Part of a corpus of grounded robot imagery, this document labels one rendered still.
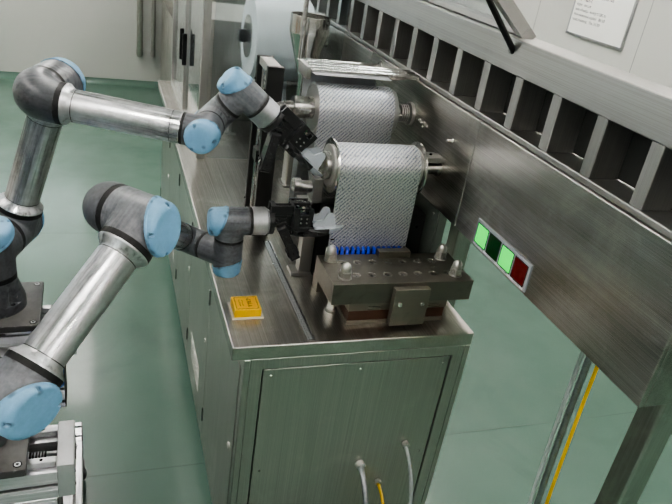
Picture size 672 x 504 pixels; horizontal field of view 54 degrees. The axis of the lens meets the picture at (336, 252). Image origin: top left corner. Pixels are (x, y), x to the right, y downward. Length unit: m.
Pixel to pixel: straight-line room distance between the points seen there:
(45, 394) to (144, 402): 1.55
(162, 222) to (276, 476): 0.87
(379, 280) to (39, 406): 0.85
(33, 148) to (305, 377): 0.89
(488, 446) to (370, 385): 1.18
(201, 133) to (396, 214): 0.62
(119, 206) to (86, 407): 1.54
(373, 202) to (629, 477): 0.90
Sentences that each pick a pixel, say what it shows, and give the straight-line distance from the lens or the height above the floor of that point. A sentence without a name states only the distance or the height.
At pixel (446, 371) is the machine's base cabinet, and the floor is 0.77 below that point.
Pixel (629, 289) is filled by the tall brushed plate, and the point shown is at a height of 1.32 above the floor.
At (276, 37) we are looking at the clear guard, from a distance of 2.68.
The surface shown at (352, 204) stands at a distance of 1.79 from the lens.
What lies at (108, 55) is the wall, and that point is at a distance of 7.26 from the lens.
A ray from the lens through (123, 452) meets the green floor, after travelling 2.64.
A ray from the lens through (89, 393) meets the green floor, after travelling 2.90.
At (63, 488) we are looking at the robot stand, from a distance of 1.57.
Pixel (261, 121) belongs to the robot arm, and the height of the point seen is 1.37.
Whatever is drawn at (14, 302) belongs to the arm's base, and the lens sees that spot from 1.90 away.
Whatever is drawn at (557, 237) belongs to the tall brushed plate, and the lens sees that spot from 1.47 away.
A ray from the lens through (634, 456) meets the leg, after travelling 1.61.
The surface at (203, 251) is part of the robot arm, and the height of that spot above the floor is 1.02.
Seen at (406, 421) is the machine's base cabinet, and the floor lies 0.60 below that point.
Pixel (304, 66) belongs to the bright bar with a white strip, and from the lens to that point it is 1.97.
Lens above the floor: 1.84
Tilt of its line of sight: 27 degrees down
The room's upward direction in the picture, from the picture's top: 9 degrees clockwise
